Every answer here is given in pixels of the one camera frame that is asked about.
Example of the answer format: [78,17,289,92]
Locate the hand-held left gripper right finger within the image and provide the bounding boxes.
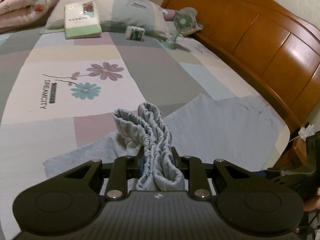
[172,148,254,201]

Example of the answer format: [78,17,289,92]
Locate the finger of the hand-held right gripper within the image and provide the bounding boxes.
[252,170,282,179]

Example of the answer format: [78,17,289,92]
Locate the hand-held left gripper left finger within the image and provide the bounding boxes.
[64,151,146,201]

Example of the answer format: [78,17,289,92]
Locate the grey sweatpants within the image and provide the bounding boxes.
[42,94,287,193]

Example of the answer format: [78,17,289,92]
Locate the person's right hand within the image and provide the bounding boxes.
[303,186,320,212]

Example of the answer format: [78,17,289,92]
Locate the small white green packet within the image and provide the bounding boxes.
[125,25,146,42]

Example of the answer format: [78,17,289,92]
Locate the patchwork flower bed sheet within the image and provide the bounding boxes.
[0,0,292,240]

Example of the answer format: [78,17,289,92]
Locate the patchwork pillow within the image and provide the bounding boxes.
[172,17,204,37]
[45,0,173,39]

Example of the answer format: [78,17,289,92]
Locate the green handheld fan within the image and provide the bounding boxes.
[161,11,197,50]

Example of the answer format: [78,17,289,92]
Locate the wooden headboard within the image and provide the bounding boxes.
[160,0,320,165]

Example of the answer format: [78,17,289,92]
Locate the small pink cloth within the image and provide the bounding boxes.
[161,8,177,22]

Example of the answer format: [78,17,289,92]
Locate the green white book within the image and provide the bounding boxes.
[64,0,102,40]

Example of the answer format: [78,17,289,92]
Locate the folded pink quilt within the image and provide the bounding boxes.
[0,0,66,34]

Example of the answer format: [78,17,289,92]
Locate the white cable plug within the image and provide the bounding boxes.
[289,123,316,144]

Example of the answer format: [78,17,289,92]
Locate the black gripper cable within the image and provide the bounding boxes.
[295,210,320,236]

